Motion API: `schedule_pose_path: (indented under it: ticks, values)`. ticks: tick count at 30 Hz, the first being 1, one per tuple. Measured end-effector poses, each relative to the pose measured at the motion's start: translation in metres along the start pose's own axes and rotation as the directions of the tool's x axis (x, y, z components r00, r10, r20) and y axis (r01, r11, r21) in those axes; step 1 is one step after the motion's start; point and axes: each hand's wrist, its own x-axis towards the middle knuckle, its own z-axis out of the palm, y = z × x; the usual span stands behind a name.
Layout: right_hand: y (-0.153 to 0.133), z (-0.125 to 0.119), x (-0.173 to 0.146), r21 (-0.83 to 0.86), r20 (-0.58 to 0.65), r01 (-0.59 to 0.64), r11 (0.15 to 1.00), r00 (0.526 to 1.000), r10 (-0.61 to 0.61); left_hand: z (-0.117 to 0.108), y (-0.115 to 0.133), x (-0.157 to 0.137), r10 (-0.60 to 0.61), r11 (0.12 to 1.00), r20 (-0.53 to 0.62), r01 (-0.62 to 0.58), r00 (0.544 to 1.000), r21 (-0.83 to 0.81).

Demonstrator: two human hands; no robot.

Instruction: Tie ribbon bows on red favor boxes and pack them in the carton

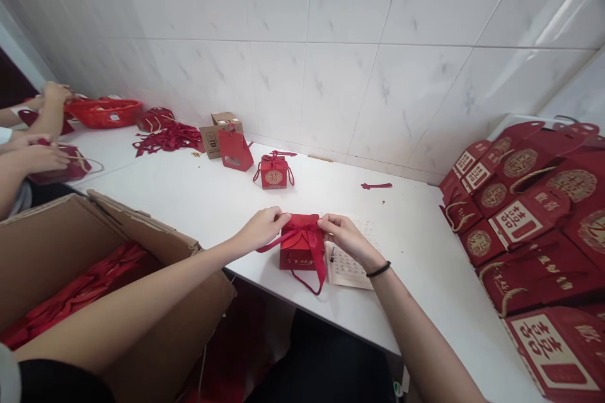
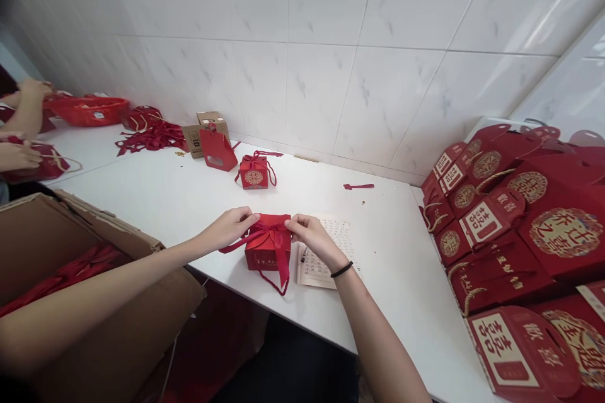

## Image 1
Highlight person's left hand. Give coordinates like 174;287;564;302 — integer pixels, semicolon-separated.
235;206;292;253

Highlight person's right hand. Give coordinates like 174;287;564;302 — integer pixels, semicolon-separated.
317;213;386;275

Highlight person's right index finger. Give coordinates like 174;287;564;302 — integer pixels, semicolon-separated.
318;213;350;229

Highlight person's left index finger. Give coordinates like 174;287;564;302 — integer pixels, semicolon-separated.
260;206;292;222

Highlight person's right fingers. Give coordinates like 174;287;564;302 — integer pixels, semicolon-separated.
326;236;349;260

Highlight red satin ribbon bow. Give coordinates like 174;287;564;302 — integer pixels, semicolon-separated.
255;215;331;296

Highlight printed white paper booklet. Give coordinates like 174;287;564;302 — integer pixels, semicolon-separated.
325;215;383;292

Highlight plain red gift box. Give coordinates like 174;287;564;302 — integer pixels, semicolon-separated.
277;213;331;296

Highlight small red box gold emblem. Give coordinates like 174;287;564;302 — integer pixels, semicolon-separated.
251;149;297;193

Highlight small brown cardboard box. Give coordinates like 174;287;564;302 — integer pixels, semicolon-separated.
198;111;245;160

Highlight person's legs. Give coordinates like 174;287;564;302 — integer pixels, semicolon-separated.
245;307;403;403

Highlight pile of loose red ribbons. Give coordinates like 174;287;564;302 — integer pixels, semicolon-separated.
134;121;205;159

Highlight red plastic basket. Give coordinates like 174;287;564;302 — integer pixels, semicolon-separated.
65;98;144;130

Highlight pile of red gift boxes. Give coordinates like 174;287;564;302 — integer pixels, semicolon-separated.
438;121;605;403

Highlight heap of red ribbons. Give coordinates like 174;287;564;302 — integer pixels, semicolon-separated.
0;239;163;353

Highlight dark red gift box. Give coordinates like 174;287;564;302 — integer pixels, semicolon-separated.
27;142;105;186

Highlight red carrier box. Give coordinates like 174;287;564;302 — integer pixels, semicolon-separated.
18;107;78;137

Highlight large brown cardboard carton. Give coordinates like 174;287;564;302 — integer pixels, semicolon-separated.
0;189;238;403

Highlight red gift box rope handle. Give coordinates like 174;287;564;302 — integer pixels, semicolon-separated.
136;107;176;133

